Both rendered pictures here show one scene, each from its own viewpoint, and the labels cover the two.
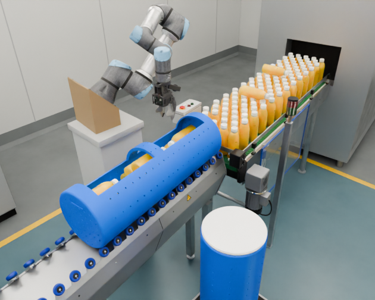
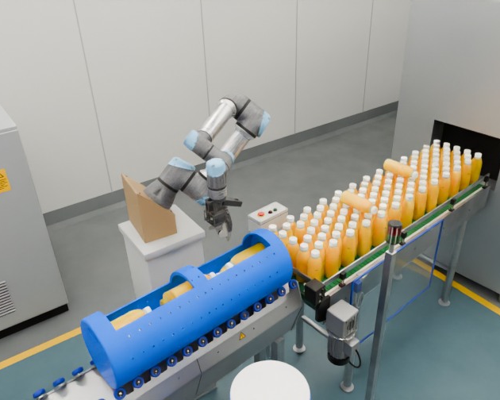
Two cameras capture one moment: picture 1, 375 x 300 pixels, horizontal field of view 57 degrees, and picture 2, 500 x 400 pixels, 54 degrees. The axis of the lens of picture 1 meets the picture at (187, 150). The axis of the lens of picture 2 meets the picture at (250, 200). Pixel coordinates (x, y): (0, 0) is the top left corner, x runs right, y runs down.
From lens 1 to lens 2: 0.54 m
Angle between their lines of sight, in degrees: 11
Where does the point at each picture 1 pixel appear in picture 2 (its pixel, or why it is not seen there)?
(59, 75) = (146, 138)
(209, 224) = (243, 381)
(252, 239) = not seen: outside the picture
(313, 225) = (440, 385)
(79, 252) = (96, 387)
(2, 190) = (54, 281)
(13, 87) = (89, 150)
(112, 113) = (167, 221)
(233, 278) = not seen: outside the picture
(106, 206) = (123, 344)
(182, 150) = (232, 280)
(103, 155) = (151, 269)
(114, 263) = not seen: outside the picture
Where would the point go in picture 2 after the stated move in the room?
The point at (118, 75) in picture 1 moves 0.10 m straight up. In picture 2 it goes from (177, 177) to (175, 158)
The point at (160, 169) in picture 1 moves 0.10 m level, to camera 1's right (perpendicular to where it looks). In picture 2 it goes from (198, 304) to (223, 307)
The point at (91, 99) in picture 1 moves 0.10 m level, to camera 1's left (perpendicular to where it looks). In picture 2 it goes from (140, 205) to (120, 203)
